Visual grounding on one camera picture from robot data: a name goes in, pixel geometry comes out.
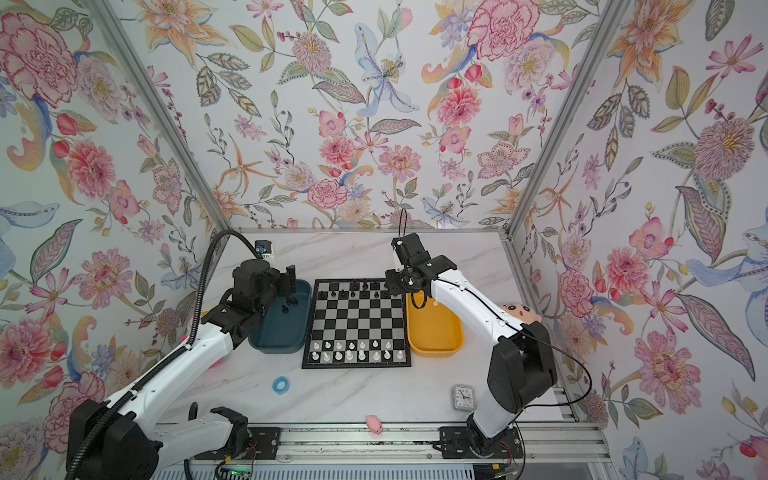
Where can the yellow white plush toy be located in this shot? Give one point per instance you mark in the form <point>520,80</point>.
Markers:
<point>209,345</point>

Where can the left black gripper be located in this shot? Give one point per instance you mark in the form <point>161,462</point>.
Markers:
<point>287,280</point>

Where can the yellow plastic tray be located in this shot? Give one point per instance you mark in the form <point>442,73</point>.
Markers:
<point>433,330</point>

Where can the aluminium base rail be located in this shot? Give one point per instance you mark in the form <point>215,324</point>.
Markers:
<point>352,443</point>

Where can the teal plastic tray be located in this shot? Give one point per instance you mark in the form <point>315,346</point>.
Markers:
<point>284,329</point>

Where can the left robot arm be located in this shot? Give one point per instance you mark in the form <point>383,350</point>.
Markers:
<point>121,438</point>

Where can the pink plush doll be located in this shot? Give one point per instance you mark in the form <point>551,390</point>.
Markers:
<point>517,315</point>

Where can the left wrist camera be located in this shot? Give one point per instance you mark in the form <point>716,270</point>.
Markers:
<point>264,248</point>

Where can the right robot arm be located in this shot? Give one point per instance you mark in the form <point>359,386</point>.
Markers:
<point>538,361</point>

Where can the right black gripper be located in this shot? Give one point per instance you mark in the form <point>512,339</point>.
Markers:
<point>391,277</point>

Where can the pink eraser toy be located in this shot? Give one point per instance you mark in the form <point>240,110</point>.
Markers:
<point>374,425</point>

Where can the small white clock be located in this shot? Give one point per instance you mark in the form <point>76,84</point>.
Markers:
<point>463,398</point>

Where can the black white chessboard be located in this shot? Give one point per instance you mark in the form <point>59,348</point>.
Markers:
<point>365,322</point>

